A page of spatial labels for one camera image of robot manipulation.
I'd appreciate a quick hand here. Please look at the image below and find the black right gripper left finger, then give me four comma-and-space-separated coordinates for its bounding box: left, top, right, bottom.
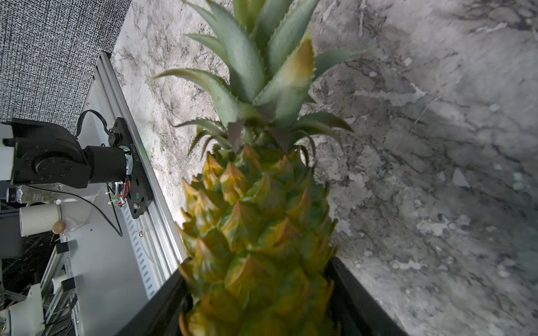
116, 270, 189, 336

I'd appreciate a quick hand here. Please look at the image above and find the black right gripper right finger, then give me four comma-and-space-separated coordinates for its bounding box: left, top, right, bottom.
327, 257, 406, 335

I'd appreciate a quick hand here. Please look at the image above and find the yellow toy pineapple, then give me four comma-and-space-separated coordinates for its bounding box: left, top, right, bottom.
163, 1, 360, 335

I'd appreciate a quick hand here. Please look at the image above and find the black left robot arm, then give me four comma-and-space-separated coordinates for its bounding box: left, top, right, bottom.
1, 118, 192, 335

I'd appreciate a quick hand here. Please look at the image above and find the white paper cup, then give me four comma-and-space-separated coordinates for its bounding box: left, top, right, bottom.
19, 204, 61, 237

